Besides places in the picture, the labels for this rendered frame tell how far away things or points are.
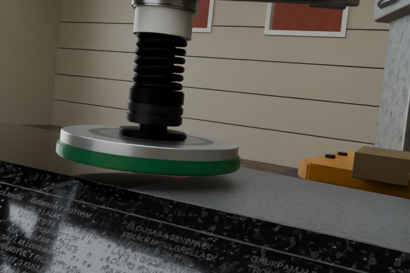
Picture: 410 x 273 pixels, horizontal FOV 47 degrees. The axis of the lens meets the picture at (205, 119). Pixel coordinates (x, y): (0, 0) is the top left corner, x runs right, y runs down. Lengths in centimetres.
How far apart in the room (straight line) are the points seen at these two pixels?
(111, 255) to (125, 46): 816
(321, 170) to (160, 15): 65
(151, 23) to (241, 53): 679
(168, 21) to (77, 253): 27
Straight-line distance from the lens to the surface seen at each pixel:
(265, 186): 59
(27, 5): 929
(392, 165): 95
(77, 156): 51
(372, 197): 63
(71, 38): 949
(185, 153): 49
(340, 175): 108
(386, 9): 129
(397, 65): 126
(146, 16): 56
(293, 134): 695
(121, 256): 45
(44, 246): 50
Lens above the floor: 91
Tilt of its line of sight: 3 degrees down
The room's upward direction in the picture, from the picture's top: 6 degrees clockwise
